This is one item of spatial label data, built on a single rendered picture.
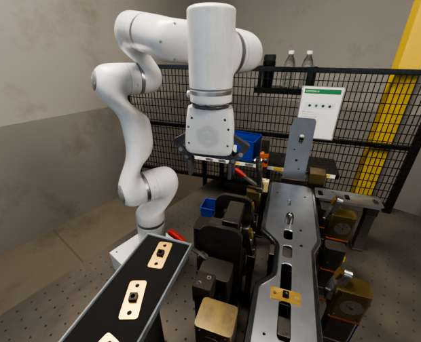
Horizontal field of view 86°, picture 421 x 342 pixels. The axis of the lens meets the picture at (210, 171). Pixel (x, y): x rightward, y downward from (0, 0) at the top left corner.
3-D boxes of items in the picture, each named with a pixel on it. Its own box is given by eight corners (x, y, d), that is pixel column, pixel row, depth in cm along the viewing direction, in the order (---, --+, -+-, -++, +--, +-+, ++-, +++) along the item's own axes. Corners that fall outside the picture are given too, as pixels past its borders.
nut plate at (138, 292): (137, 319, 45) (136, 315, 44) (117, 319, 45) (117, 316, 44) (147, 281, 52) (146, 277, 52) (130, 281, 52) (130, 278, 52)
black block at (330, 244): (335, 305, 94) (356, 255, 80) (309, 298, 97) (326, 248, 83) (333, 294, 98) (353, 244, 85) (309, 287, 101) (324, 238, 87)
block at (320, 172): (312, 229, 134) (326, 175, 117) (297, 226, 136) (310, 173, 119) (311, 220, 141) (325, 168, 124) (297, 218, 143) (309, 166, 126)
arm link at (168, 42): (184, 53, 67) (262, 79, 48) (131, 53, 58) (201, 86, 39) (185, 16, 62) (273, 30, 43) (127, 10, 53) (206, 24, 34)
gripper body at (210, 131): (180, 101, 43) (183, 155, 48) (233, 104, 41) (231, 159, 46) (191, 94, 50) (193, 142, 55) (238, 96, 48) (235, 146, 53)
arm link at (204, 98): (180, 89, 42) (182, 106, 43) (229, 91, 40) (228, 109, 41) (193, 84, 49) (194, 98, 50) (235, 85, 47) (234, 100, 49)
